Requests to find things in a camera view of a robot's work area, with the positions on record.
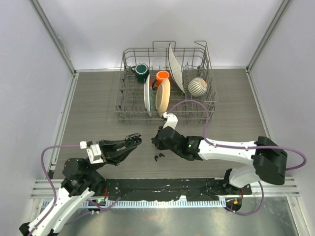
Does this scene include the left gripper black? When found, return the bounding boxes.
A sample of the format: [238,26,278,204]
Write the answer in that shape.
[84,138,136,175]

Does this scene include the black oblong charging case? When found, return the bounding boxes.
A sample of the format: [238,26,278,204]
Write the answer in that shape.
[125,133,142,147]

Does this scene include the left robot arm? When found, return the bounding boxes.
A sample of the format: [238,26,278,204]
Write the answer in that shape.
[19,133,142,236]

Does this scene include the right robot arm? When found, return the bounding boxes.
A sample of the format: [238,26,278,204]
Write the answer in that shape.
[152,126,287,194]

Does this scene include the beige bowl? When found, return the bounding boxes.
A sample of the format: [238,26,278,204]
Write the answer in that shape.
[156,79,171,117]

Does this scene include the white green plate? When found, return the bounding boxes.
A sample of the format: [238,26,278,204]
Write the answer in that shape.
[143,75,153,117]

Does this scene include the striped round bowl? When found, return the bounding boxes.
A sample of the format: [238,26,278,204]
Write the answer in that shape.
[188,77,208,97]

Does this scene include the orange mug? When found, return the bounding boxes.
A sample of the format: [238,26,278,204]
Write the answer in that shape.
[152,70,171,90]

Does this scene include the white upright plate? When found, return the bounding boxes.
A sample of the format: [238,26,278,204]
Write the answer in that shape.
[168,43,185,93]

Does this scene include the dark green mug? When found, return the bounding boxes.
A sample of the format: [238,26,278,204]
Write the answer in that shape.
[131,63,150,83]

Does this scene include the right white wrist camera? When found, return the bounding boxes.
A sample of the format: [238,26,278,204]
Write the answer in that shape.
[162,112,178,129]

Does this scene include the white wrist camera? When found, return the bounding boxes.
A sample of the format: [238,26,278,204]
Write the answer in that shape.
[79,141,104,164]
[162,112,178,129]

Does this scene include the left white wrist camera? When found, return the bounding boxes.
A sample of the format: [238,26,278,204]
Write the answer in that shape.
[79,141,104,164]

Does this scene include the white slotted cable duct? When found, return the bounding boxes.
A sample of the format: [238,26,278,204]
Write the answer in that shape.
[43,199,226,209]

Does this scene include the grey wire dish rack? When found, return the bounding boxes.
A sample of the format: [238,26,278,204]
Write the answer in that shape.
[114,40,218,122]

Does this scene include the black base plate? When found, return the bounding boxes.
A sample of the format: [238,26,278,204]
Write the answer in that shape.
[96,178,252,202]

